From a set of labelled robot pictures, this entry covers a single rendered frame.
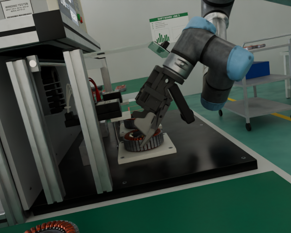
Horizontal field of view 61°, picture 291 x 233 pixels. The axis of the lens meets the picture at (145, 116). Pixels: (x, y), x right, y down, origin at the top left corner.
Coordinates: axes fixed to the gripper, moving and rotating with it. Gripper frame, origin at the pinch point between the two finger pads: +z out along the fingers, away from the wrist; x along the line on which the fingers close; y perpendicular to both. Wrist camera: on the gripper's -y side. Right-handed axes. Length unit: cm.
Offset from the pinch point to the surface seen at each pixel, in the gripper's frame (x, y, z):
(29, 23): 21.9, 31.2, -12.9
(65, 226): 31.8, 10.0, 10.3
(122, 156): 5.5, 3.2, 4.9
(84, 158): 3.7, 11.2, 11.0
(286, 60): -313, -200, -152
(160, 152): 7.5, -4.2, -1.4
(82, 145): 2.8, 13.3, 8.3
